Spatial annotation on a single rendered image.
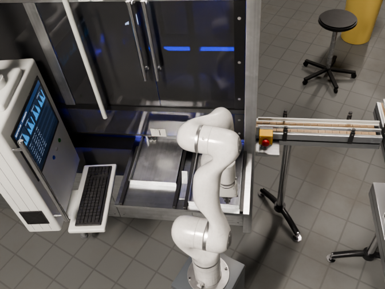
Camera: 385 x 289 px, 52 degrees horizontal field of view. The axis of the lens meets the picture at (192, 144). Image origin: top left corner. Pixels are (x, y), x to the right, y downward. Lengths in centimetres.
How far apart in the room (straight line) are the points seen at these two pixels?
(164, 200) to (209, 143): 82
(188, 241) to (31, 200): 85
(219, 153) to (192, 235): 36
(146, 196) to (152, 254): 90
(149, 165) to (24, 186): 68
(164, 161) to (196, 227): 81
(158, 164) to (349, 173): 171
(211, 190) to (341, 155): 222
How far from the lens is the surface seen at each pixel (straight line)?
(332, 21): 385
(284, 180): 270
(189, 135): 136
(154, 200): 212
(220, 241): 151
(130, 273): 293
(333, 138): 235
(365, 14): 456
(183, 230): 154
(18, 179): 193
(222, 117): 146
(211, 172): 138
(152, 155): 231
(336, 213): 317
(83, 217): 222
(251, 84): 192
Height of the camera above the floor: 259
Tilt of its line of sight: 47 degrees down
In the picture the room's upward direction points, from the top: 7 degrees counter-clockwise
